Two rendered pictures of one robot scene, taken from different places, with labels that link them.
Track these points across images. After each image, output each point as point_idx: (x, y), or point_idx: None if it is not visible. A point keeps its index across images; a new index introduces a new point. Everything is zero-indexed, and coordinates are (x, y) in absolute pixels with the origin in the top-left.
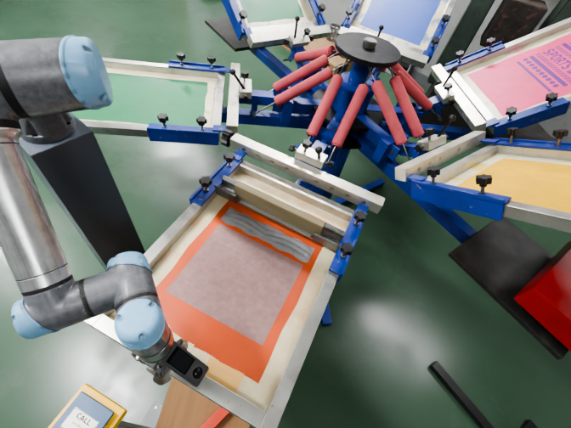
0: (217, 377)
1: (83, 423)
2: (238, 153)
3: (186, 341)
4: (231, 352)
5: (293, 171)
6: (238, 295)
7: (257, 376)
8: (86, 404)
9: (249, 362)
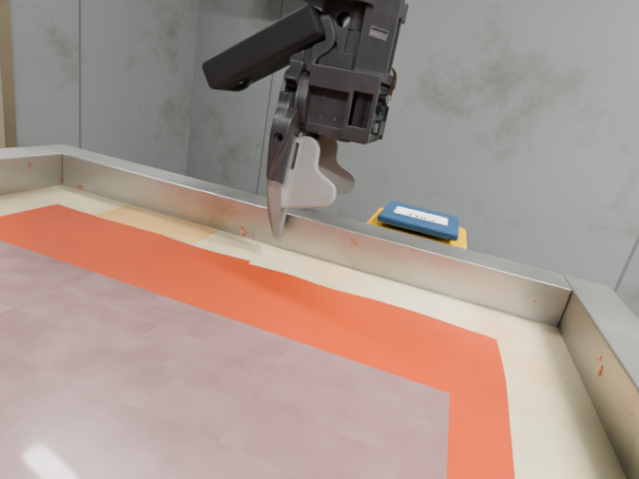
0: (174, 221)
1: (416, 215)
2: None
3: (272, 123)
4: (122, 240)
5: None
6: (10, 369)
7: (54, 209)
8: (433, 224)
9: (66, 224)
